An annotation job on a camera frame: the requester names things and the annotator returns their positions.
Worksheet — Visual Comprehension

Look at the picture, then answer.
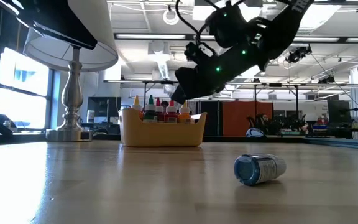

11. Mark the large green food coloring bottle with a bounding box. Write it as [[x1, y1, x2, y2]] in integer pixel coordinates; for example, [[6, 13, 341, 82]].
[[143, 94, 157, 123]]

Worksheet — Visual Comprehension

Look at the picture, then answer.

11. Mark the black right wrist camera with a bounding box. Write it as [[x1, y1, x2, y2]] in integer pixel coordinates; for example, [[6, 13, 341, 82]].
[[183, 41, 218, 65]]

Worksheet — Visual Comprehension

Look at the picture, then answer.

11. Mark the yellow plastic bin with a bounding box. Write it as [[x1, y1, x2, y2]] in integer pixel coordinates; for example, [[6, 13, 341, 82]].
[[118, 107, 208, 148]]

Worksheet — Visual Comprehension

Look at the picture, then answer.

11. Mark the white coiled cable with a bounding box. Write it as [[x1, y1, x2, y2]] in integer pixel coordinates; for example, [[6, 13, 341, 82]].
[[162, 7, 181, 26]]

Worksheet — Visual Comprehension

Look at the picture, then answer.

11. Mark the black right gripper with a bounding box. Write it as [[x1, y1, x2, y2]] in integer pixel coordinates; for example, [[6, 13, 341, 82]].
[[171, 43, 262, 105]]

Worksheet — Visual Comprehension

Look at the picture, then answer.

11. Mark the blue white ball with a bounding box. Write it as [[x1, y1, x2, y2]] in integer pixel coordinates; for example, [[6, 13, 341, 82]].
[[246, 128, 265, 138]]

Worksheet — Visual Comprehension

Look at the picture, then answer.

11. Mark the white shade silver table lamp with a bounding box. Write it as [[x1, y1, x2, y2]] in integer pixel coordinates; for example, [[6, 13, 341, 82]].
[[23, 0, 119, 143]]

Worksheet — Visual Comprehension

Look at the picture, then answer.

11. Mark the black metal stand frame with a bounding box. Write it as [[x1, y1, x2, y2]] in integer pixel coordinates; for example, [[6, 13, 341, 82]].
[[254, 82, 300, 125], [142, 80, 190, 115]]

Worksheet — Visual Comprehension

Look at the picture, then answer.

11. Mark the orange partition panel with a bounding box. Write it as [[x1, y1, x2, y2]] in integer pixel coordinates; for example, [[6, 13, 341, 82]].
[[222, 100, 274, 137]]

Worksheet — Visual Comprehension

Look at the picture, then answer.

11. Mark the black rig bar with lights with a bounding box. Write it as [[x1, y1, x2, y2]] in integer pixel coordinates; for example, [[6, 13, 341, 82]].
[[113, 32, 358, 44]]

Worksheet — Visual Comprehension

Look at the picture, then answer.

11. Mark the small blue food coloring bottle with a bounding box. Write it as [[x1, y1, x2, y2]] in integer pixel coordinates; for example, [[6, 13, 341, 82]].
[[233, 153, 287, 187]]

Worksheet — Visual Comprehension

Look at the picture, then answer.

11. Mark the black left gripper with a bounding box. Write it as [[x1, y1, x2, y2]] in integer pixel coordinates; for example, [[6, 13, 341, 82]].
[[0, 0, 98, 50]]

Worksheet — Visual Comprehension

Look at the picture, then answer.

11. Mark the black monitor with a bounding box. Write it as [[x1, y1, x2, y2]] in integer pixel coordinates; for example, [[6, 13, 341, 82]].
[[327, 99, 351, 125], [87, 96, 122, 125]]

